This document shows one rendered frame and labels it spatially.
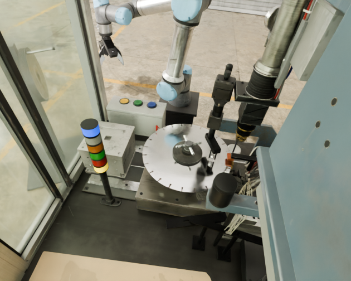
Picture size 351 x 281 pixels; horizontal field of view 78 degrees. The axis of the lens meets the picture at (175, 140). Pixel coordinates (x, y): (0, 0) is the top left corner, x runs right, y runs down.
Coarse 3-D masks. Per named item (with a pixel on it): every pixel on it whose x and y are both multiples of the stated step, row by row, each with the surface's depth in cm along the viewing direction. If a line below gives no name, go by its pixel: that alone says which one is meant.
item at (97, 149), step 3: (102, 141) 63; (99, 144) 61; (102, 144) 63; (87, 147) 62; (90, 147) 61; (93, 147) 61; (96, 147) 61; (99, 147) 62; (102, 147) 63; (90, 150) 62; (93, 150) 62; (96, 150) 62; (99, 150) 63; (102, 150) 64
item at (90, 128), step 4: (84, 120) 58; (88, 120) 58; (92, 120) 58; (96, 120) 59; (80, 124) 57; (84, 124) 57; (88, 124) 57; (92, 124) 57; (96, 124) 58; (84, 128) 56; (88, 128) 56; (92, 128) 56; (96, 128) 58; (84, 132) 57; (88, 132) 57; (92, 132) 57; (96, 132) 58; (88, 136) 58; (92, 136) 58
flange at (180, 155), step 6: (180, 144) 82; (174, 150) 80; (180, 150) 80; (198, 150) 81; (174, 156) 78; (180, 156) 78; (186, 156) 78; (192, 156) 78; (198, 156) 79; (180, 162) 77; (186, 162) 76; (192, 162) 77
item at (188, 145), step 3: (183, 135) 80; (186, 138) 79; (186, 141) 77; (189, 141) 77; (183, 144) 77; (186, 144) 76; (189, 144) 76; (192, 144) 77; (195, 144) 78; (177, 147) 76; (180, 147) 76; (186, 147) 77; (189, 147) 76; (192, 147) 78; (186, 150) 78; (189, 150) 77; (192, 150) 75; (192, 153) 74
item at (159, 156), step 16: (160, 128) 89; (176, 128) 90; (192, 128) 90; (144, 144) 82; (160, 144) 83; (224, 144) 85; (144, 160) 77; (160, 160) 77; (208, 160) 79; (224, 160) 80; (160, 176) 73; (176, 176) 73; (192, 176) 73; (208, 176) 74
